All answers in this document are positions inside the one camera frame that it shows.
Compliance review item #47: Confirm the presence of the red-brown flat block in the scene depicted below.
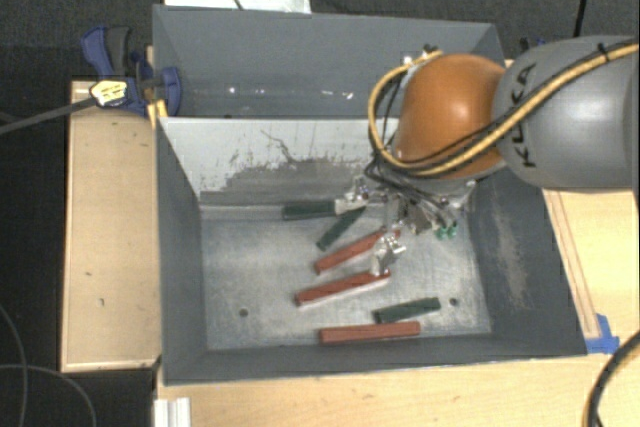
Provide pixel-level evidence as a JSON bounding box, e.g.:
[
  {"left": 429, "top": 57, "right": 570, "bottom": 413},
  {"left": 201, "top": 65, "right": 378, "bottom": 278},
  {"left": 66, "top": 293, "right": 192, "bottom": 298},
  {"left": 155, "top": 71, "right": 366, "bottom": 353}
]
[
  {"left": 293, "top": 269, "right": 392, "bottom": 309},
  {"left": 318, "top": 320, "right": 423, "bottom": 347},
  {"left": 313, "top": 228, "right": 402, "bottom": 276}
]

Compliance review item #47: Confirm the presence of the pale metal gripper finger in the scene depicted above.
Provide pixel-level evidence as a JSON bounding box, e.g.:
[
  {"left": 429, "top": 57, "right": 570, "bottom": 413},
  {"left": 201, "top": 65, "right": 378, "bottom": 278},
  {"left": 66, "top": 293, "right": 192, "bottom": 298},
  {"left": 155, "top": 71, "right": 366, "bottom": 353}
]
[
  {"left": 333, "top": 178, "right": 374, "bottom": 216},
  {"left": 370, "top": 236, "right": 407, "bottom": 278}
]

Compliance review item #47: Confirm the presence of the grey metal bin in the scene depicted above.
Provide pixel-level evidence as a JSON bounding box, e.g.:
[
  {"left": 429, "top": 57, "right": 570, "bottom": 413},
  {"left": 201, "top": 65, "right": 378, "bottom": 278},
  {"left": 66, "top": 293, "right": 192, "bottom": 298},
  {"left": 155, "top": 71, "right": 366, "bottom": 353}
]
[{"left": 151, "top": 4, "right": 589, "bottom": 387}]

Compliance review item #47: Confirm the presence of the dark green flat block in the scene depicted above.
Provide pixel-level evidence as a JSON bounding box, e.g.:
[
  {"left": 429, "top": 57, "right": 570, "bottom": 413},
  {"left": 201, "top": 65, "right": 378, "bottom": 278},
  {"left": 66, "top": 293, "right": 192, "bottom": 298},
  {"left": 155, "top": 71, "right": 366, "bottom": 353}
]
[
  {"left": 372, "top": 296, "right": 443, "bottom": 324},
  {"left": 281, "top": 199, "right": 339, "bottom": 222},
  {"left": 315, "top": 206, "right": 367, "bottom": 253}
]

